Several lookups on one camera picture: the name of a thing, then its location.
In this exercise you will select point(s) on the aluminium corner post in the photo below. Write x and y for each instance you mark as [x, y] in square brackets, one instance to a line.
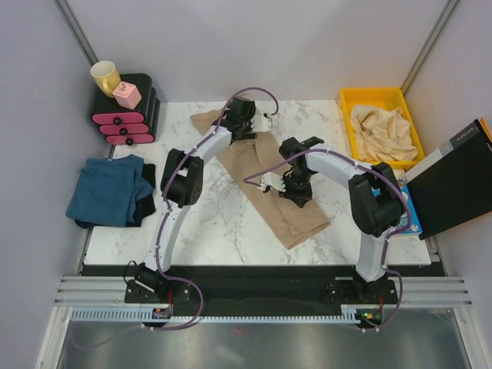
[429, 44]
[76, 30]

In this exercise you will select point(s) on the black pink drawer unit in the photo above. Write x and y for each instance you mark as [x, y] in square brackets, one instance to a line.
[122, 126]

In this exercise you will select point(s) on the cream yellow t shirt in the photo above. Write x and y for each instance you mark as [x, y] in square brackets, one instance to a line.
[382, 135]

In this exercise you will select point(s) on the white slotted cable duct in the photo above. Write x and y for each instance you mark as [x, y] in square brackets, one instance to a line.
[154, 315]

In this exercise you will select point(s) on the aluminium frame rail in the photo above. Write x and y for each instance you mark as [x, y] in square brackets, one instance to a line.
[411, 292]

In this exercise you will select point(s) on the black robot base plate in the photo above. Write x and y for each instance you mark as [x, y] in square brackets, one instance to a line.
[188, 274]

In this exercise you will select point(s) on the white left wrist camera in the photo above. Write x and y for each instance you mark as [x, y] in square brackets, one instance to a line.
[261, 123]

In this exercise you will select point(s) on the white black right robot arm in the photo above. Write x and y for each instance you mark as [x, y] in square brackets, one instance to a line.
[376, 201]

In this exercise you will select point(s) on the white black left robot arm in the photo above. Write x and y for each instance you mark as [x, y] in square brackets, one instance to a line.
[181, 187]

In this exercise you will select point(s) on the yellow plastic bin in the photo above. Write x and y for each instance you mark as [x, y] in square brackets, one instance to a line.
[387, 99]

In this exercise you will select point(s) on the blue folded t shirt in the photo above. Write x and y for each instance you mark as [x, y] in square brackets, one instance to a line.
[104, 188]

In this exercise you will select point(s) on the black clip file binder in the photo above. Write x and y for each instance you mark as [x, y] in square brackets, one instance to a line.
[452, 185]

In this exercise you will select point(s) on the pink cube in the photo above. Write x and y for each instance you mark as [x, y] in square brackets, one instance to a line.
[127, 95]

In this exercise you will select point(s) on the left aluminium corner post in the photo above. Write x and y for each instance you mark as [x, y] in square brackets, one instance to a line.
[76, 30]

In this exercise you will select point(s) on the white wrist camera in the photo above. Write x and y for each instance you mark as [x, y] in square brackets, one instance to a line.
[261, 123]
[271, 181]

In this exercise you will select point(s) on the tan beige t shirt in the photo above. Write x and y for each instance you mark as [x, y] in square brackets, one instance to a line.
[290, 224]

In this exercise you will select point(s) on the yellow mug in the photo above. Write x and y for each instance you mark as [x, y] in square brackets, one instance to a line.
[106, 76]

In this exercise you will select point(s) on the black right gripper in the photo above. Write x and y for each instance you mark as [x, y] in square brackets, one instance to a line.
[299, 198]

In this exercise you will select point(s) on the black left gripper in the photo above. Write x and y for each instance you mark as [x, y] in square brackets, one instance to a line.
[247, 134]

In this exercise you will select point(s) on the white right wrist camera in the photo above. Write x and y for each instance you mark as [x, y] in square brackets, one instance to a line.
[271, 181]

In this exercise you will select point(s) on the right aluminium corner post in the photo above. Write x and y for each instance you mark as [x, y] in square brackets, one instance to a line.
[429, 44]

